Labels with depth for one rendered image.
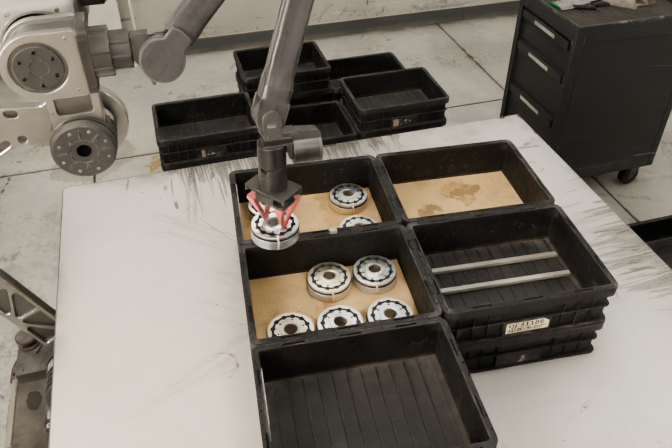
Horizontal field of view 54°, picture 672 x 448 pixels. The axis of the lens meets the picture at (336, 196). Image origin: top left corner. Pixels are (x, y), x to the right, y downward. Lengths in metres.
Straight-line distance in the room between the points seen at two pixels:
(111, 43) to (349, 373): 0.79
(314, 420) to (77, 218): 1.06
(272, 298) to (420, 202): 0.52
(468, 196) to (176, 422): 0.96
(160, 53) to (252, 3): 3.37
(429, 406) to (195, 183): 1.11
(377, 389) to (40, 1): 0.96
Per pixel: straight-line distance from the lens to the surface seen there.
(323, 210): 1.78
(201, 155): 2.63
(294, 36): 1.24
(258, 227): 1.41
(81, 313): 1.81
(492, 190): 1.90
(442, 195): 1.86
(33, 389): 2.31
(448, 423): 1.36
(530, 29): 3.14
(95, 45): 1.20
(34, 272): 3.06
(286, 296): 1.55
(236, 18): 4.57
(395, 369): 1.42
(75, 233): 2.05
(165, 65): 1.20
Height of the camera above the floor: 1.96
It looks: 38 degrees down
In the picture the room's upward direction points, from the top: straight up
